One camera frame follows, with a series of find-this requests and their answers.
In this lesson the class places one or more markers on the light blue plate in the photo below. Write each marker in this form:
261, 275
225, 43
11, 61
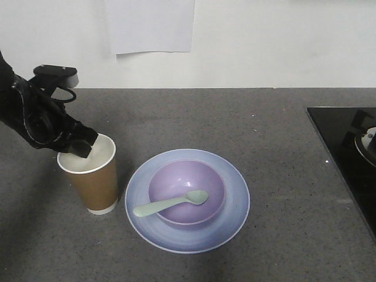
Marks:
187, 228

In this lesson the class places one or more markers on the pale green spoon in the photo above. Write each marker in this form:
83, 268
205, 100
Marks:
195, 197

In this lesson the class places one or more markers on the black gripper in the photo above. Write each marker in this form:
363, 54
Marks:
39, 116

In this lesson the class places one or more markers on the white paper sheet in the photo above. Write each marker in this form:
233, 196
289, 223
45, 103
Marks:
150, 26

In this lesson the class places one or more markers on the brown paper cup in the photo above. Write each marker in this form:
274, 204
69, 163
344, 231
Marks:
95, 178

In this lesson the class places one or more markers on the black gas stove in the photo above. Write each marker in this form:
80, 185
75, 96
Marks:
349, 135

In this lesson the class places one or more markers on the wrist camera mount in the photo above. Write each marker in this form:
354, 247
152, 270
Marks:
52, 75

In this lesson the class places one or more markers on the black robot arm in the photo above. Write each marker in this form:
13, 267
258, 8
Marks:
6, 74

